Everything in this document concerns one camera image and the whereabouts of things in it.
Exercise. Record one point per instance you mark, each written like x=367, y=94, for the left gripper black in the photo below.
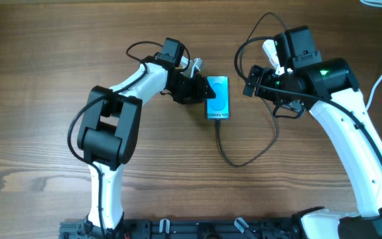
x=196, y=92

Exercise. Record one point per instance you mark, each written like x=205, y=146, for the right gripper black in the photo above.
x=263, y=90

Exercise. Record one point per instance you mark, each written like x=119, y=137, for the turquoise screen Galaxy smartphone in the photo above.
x=218, y=107

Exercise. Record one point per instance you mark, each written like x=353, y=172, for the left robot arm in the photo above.
x=110, y=123

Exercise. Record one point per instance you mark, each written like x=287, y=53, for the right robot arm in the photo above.
x=300, y=81

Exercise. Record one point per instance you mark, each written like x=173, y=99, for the white power strip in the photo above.
x=295, y=106

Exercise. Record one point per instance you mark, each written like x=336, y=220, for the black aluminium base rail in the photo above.
x=165, y=228

